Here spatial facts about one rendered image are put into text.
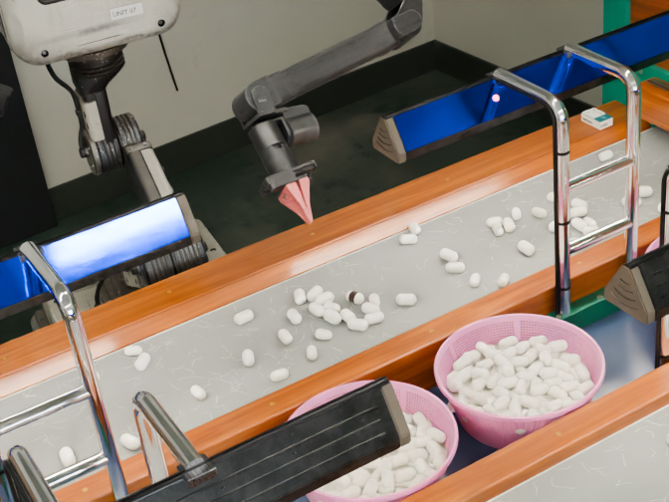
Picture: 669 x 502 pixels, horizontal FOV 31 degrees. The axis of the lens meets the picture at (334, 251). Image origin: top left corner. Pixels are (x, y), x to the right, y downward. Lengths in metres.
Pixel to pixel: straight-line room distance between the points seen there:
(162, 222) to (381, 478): 0.49
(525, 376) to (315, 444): 0.68
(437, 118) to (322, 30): 2.49
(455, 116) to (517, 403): 0.47
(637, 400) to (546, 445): 0.17
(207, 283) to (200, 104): 2.08
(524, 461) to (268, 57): 2.79
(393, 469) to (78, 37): 1.00
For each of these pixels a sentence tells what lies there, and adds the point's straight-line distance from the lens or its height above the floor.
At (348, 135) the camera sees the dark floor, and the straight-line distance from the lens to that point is 4.35.
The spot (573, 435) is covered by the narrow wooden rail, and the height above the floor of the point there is 0.77.
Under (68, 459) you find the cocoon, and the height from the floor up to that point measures 0.76.
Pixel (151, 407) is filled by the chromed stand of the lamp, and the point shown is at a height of 1.12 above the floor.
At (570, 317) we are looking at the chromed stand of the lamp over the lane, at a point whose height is 0.71.
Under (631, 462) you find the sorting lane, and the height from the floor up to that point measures 0.74.
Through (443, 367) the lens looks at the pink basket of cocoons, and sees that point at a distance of 1.97.
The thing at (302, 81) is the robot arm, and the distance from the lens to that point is 2.29.
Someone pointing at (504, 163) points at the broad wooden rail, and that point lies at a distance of 2.49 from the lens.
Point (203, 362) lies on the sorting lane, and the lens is 2.07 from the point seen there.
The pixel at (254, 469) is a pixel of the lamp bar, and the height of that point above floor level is 1.09.
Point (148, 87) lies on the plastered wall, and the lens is 4.14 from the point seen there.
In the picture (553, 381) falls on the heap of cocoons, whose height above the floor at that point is 0.74.
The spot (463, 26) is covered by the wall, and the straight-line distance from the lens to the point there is 4.60.
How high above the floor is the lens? 1.96
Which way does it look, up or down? 32 degrees down
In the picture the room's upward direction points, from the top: 8 degrees counter-clockwise
